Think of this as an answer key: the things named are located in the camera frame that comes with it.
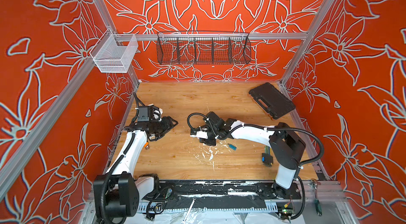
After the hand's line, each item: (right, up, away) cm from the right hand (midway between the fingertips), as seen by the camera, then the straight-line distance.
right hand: (200, 135), depth 86 cm
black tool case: (+49, +17, +16) cm, 55 cm away
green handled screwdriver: (+53, -27, -18) cm, 62 cm away
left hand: (-14, +7, -4) cm, 16 cm away
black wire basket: (+2, +53, +11) cm, 54 cm away
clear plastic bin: (-53, +48, +6) cm, 72 cm away
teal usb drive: (+19, -7, +1) cm, 20 cm away
